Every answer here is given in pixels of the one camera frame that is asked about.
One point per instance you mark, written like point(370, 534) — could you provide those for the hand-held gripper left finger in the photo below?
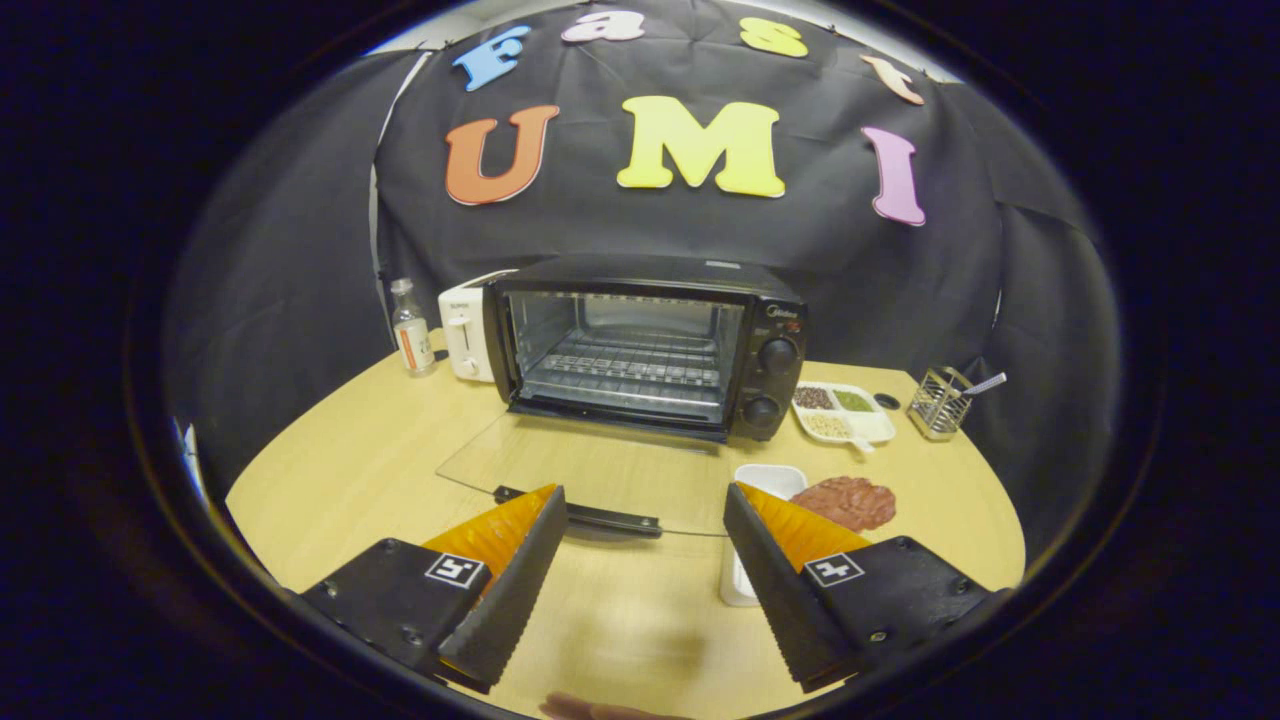
point(520, 600)

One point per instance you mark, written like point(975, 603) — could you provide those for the white divided dish with grains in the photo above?
point(870, 425)

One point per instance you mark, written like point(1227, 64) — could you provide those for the clear bottle with orange label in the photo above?
point(412, 335)

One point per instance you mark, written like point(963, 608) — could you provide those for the black backdrop cloth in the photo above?
point(640, 230)

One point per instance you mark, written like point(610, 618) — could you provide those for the black toaster oven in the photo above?
point(780, 320)

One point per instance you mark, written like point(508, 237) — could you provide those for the red raw meat slice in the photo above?
point(850, 502)

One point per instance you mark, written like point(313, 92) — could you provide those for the small white rectangular tray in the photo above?
point(770, 478)

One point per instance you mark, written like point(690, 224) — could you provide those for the metal spoon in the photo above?
point(985, 384)

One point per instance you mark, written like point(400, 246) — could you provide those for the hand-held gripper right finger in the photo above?
point(785, 600)

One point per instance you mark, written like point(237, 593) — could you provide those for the white bread toaster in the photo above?
point(462, 340)

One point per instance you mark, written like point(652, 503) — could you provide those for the small black round cap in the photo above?
point(886, 401)

